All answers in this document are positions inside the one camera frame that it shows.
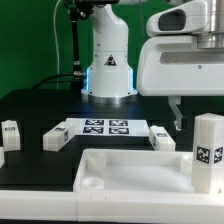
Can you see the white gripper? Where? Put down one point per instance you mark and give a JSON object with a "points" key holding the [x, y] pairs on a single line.
{"points": [[184, 55]]}

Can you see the white desk tabletop tray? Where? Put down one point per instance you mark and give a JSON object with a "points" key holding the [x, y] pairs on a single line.
{"points": [[133, 170]]}

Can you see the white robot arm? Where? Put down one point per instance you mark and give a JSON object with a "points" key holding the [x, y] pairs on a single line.
{"points": [[109, 77]]}

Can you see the white marker sheet with tags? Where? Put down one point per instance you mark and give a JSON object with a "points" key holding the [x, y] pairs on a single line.
{"points": [[109, 127]]}

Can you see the white front fence bar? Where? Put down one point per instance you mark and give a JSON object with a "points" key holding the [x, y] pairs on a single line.
{"points": [[129, 207]]}

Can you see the white left fence piece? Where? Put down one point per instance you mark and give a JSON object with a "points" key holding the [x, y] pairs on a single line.
{"points": [[2, 159]]}

